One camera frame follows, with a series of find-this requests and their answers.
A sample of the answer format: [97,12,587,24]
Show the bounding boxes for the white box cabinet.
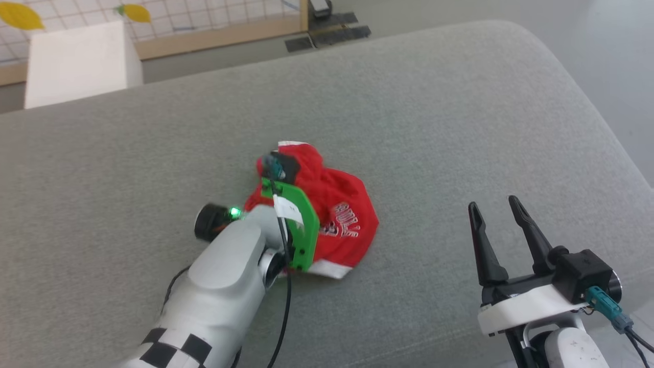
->
[24,20,144,109]

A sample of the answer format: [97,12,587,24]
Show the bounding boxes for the wooden framed grid panel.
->
[0,0,310,86]

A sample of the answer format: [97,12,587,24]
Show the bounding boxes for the lemon print grid panel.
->
[0,0,302,64]

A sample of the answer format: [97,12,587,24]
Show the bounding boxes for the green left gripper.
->
[261,176,320,272]

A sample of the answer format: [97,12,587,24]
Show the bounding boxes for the grey fabric sofa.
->
[0,19,654,368]

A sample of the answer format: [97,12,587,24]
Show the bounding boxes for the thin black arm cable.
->
[266,180,295,368]
[162,266,191,313]

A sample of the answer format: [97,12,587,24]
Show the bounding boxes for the black floor mat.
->
[285,36,315,53]
[309,11,372,48]

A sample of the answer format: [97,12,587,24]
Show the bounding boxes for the red garment with white print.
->
[244,141,380,280]

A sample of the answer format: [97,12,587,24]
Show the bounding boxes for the teal plug camera cable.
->
[585,286,654,368]

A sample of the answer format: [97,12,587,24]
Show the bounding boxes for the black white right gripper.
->
[469,195,589,337]

